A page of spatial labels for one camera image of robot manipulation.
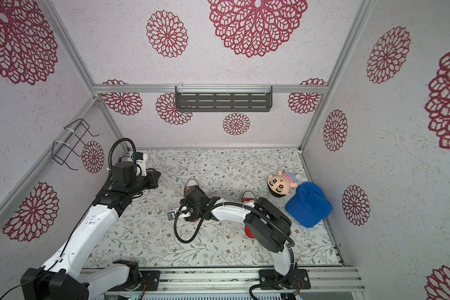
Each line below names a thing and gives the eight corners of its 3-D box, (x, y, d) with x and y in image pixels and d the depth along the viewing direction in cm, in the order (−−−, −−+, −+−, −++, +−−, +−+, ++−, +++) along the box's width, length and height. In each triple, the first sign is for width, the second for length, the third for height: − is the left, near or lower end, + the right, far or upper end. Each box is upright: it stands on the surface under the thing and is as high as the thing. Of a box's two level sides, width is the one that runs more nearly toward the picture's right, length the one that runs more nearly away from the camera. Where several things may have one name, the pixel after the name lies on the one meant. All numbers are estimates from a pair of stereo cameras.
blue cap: (308, 232, 89) (312, 228, 85) (279, 202, 99) (281, 197, 95) (335, 208, 97) (340, 203, 93) (305, 183, 107) (308, 178, 103)
